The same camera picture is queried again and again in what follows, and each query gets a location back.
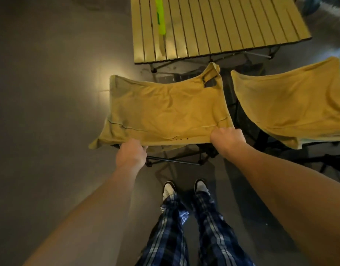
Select blue plaid trousers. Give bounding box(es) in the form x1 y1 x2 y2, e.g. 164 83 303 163
135 191 255 266

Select person's right shoe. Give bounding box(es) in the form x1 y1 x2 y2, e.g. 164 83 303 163
194 178 211 196

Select yellow fabric folding chair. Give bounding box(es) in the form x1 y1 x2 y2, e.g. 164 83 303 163
89 62 235 167
230 57 340 175

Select neon green flat object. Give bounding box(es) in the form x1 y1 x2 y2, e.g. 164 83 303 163
154 0 167 36

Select person's left shoe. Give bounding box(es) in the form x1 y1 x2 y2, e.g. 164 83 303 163
161 181 177 202

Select person's right forearm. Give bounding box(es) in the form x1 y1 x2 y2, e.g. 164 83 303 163
225 142 340 266

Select person's right hand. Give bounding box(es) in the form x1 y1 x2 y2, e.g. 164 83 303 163
210 127 247 159

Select slatted folding table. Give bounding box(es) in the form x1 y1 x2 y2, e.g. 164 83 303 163
130 0 312 74

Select person's left hand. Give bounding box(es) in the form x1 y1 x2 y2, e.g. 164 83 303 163
115 139 148 171

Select person's left forearm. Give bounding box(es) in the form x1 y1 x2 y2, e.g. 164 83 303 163
23 163 143 266

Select person's shoe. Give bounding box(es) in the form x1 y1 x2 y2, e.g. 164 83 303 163
161 181 177 202
194 178 211 196

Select grey stone brick border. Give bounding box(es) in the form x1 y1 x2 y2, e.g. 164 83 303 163
296 0 340 19

